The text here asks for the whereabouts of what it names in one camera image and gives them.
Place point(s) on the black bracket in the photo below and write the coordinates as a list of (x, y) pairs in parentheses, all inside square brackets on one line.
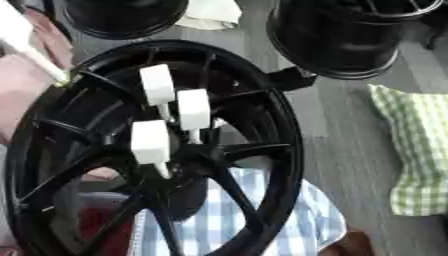
[(291, 78)]

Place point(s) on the green white checked cloth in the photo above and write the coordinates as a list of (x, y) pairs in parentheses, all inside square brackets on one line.
[(417, 146)]

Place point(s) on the black round wheel rim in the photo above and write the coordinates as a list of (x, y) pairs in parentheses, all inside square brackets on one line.
[(125, 16), (335, 33)]

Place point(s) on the black spoked wheel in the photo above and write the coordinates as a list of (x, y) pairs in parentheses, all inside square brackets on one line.
[(265, 110)]

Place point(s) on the blue white checked cloth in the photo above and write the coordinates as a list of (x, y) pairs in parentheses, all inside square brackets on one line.
[(303, 216)]

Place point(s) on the white pin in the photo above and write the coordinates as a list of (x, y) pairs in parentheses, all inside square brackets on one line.
[(193, 110), (150, 141), (156, 83)]

